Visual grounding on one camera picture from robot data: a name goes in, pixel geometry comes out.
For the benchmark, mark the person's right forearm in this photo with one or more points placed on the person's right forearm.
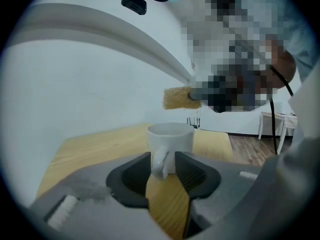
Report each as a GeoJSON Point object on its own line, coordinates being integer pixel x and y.
{"type": "Point", "coordinates": [285, 66]}

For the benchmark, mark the black head camera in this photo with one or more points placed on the black head camera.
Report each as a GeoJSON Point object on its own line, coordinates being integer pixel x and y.
{"type": "Point", "coordinates": [133, 1]}

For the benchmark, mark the white wooden furniture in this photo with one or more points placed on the white wooden furniture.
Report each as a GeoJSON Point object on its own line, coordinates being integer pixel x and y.
{"type": "Point", "coordinates": [280, 116]}

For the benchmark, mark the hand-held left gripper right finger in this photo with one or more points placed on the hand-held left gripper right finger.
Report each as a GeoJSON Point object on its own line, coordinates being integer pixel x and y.
{"type": "Point", "coordinates": [225, 184]}

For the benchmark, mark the light blue shirt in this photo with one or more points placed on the light blue shirt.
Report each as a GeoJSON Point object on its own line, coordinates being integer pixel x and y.
{"type": "Point", "coordinates": [280, 6]}

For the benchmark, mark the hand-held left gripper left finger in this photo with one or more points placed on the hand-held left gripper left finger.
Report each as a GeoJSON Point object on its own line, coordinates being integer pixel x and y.
{"type": "Point", "coordinates": [87, 209]}

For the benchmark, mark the white mug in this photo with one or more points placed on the white mug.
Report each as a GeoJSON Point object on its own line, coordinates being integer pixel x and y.
{"type": "Point", "coordinates": [172, 139]}

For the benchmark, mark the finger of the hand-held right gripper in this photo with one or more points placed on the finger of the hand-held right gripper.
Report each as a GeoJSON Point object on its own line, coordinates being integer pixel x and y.
{"type": "Point", "coordinates": [195, 95]}

